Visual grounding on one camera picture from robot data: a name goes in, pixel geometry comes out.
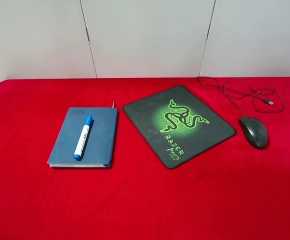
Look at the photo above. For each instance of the blue hardcover notebook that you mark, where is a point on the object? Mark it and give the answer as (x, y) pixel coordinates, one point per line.
(100, 141)

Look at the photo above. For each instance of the blue and white marker pen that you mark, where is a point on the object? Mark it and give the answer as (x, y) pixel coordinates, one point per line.
(83, 138)

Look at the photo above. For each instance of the red tablecloth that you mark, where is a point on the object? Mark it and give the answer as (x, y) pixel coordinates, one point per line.
(231, 192)

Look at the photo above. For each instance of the black computer mouse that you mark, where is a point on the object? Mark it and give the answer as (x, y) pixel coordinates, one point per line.
(254, 131)

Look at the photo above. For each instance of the black green Razer mouse pad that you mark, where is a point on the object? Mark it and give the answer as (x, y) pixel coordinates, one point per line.
(177, 125)

